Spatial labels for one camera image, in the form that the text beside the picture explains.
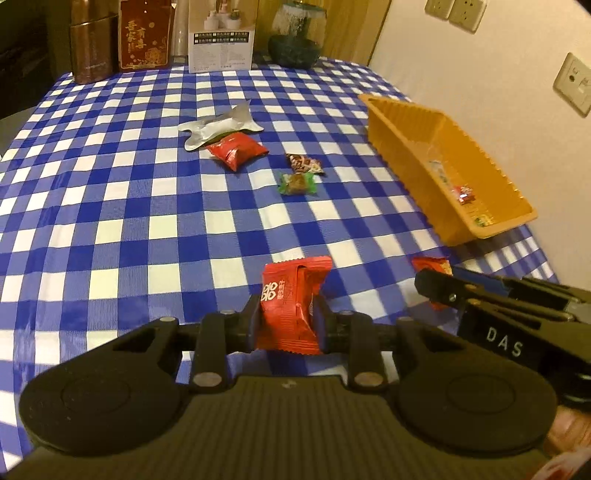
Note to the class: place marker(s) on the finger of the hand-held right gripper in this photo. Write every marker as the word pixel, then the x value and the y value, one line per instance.
pixel 485 280
pixel 438 288

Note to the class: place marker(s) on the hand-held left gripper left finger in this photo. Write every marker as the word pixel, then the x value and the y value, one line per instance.
pixel 247 328

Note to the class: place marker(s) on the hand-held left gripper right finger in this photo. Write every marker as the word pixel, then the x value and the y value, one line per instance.
pixel 325 332

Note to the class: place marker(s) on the small red orange candy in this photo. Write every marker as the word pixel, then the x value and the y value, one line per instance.
pixel 431 266

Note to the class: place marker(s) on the red snack packet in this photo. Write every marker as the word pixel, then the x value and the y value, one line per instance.
pixel 235 150
pixel 288 304

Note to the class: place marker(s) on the yellow green candy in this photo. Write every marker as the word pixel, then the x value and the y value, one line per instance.
pixel 482 219

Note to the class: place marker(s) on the orange plastic tray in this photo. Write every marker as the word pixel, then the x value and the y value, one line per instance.
pixel 415 152

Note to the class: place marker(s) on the brown red candy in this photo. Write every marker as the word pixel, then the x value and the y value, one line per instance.
pixel 302 163

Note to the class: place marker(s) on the silver wrapper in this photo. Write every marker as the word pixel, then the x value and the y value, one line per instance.
pixel 207 129

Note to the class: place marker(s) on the person's right hand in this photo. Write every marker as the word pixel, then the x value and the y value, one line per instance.
pixel 570 431

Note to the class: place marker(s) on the blue white checkered tablecloth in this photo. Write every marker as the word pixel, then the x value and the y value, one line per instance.
pixel 138 230

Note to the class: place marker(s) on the dark green glass jar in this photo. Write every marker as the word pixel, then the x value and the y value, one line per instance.
pixel 293 50

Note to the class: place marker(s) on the white cardboard box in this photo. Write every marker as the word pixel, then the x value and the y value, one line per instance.
pixel 221 50

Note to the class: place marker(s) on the red patterned gift box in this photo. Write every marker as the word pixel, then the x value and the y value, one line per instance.
pixel 143 41

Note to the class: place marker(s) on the brown canister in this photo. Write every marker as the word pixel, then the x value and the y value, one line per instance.
pixel 92 50

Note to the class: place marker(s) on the large beige wall socket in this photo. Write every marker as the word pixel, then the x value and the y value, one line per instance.
pixel 575 83

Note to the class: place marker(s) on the small beige wall socket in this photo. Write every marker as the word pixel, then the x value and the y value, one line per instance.
pixel 468 14
pixel 438 8

